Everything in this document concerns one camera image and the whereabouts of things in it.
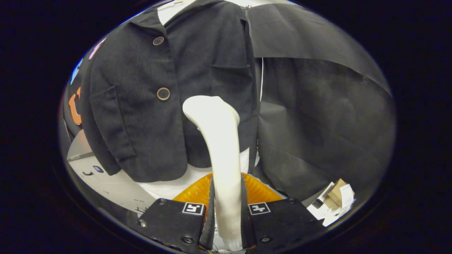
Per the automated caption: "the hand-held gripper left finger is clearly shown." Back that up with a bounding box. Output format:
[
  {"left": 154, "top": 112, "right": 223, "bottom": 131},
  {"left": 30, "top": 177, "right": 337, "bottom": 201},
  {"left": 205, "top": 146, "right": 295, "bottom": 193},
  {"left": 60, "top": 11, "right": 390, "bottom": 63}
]
[{"left": 136, "top": 173, "right": 216, "bottom": 252}]

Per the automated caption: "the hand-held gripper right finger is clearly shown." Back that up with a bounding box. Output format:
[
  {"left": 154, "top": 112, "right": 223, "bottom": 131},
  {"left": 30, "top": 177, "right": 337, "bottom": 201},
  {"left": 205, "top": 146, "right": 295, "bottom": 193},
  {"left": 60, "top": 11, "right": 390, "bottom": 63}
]
[{"left": 241, "top": 173, "right": 326, "bottom": 252}]

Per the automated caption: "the white garment steamer head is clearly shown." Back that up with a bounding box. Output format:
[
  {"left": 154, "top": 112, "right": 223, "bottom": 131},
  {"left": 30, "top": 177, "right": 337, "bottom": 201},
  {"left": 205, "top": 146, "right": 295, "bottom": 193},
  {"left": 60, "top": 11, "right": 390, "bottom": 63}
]
[{"left": 183, "top": 96, "right": 244, "bottom": 251}]

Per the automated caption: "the black button jacket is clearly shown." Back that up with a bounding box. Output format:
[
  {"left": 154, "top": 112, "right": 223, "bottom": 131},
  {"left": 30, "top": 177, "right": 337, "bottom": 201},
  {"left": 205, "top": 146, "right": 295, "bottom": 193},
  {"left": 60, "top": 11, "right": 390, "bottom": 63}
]
[{"left": 79, "top": 0, "right": 260, "bottom": 183}]

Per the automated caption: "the white mannequin torso stand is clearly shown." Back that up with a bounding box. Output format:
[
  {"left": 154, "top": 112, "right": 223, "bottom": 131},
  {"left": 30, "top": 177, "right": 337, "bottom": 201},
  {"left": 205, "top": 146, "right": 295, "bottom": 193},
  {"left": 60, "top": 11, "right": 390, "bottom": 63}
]
[{"left": 136, "top": 0, "right": 260, "bottom": 201}]

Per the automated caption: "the white paper packaging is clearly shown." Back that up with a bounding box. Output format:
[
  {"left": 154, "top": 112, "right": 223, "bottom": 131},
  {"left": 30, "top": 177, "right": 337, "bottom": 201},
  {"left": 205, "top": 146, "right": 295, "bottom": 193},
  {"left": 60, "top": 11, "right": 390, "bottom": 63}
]
[{"left": 307, "top": 182, "right": 356, "bottom": 227}]

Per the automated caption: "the brown cardboard box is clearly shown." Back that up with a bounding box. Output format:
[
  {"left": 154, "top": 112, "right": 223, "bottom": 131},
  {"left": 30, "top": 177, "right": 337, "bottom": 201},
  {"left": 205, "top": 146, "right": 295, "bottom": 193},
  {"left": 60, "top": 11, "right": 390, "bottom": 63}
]
[{"left": 323, "top": 178, "right": 349, "bottom": 210}]

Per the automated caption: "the black backdrop cloth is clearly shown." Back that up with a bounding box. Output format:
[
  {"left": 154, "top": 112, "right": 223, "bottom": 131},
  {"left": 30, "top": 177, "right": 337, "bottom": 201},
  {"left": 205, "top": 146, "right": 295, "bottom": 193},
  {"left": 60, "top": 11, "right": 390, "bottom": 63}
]
[{"left": 58, "top": 2, "right": 397, "bottom": 213}]

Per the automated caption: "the white hanging cord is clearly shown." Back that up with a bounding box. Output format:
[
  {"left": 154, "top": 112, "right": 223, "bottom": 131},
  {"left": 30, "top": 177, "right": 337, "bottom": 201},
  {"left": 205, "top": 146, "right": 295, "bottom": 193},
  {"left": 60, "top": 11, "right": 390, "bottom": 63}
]
[{"left": 259, "top": 58, "right": 265, "bottom": 102}]

